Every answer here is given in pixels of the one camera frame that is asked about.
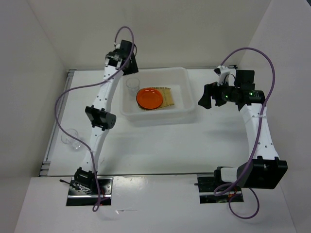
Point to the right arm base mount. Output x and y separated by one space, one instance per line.
206 185

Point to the clear plastic cup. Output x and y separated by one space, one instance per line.
69 141
133 86

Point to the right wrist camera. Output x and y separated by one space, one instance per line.
223 73

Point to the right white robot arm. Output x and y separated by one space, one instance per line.
265 169

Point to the woven bamboo basket tray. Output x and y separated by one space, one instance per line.
167 97

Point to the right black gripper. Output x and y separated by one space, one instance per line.
212 89

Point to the orange plastic plate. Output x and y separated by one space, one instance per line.
149 98

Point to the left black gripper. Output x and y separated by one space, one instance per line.
132 68

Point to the translucent plastic bin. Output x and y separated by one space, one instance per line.
175 78

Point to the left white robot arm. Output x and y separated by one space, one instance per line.
121 61

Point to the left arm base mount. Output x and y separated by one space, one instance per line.
79 195

